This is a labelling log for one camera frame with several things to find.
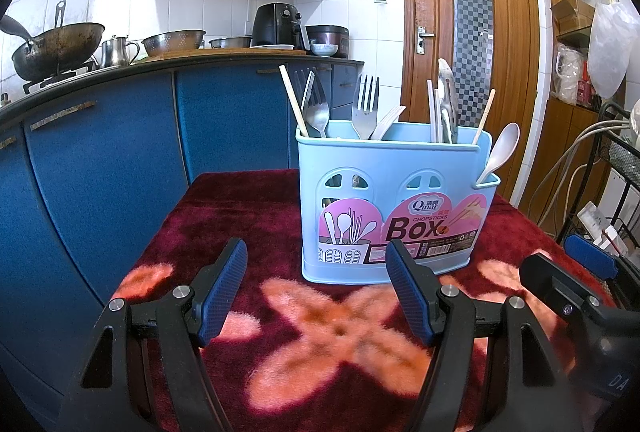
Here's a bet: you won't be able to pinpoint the white power strip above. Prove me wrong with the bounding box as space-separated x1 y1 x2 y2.
577 201 632 259

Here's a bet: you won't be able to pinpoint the white plastic bag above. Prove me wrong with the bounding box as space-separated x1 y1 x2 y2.
587 0 640 99

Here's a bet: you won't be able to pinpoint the gas stove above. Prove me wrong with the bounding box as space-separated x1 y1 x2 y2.
22 61 99 96

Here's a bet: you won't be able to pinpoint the black air fryer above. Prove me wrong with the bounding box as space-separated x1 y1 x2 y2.
251 2 311 51

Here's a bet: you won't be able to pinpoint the steel kettle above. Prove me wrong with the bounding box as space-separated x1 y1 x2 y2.
99 34 141 68

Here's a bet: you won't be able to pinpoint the wooden chopstick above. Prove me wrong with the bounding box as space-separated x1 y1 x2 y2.
278 64 309 139
471 88 497 146

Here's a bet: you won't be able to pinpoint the white bags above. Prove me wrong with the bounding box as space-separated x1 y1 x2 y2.
627 96 640 139

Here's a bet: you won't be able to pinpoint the wooden shelf unit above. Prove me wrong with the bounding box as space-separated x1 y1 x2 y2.
520 0 640 224

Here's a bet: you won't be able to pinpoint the dark wok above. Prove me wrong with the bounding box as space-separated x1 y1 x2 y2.
10 0 106 84

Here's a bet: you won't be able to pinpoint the cardboard box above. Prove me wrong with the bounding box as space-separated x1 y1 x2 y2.
549 0 589 34

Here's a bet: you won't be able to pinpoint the steel door handle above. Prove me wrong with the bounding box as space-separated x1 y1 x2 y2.
416 26 436 56

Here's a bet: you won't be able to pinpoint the clear plastic bag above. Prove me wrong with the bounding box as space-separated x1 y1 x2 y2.
552 43 586 106

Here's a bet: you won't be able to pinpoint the wooden door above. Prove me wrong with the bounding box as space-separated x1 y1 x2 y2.
399 0 542 209

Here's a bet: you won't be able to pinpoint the white spoon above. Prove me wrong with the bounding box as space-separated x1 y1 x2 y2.
474 121 521 186

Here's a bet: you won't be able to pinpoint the black wire rack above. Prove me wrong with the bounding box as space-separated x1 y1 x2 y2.
555 99 640 244

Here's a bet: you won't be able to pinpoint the white fork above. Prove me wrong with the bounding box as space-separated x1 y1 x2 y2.
369 104 407 141

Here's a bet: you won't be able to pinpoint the steel pan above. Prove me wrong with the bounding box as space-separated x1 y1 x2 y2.
208 36 253 50

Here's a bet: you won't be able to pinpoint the steel colander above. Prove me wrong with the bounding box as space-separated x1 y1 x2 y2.
141 29 207 58

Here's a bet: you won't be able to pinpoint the red floral plush table cloth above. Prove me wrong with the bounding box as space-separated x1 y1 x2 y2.
117 169 622 432

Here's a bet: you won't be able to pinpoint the dark rice cooker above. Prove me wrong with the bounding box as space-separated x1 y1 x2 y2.
304 24 350 60

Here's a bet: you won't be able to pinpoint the light blue utensil holder box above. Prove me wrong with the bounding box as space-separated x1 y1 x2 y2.
294 121 502 284

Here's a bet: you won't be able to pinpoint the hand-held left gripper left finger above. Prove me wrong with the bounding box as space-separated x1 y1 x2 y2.
62 238 248 432

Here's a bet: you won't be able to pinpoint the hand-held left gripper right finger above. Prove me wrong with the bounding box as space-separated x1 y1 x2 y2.
386 239 583 432

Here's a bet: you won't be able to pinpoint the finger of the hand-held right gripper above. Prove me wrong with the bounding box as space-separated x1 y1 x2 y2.
564 233 619 281
519 253 619 329

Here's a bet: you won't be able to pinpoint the white hoses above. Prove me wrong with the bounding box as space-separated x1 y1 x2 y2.
537 119 632 234

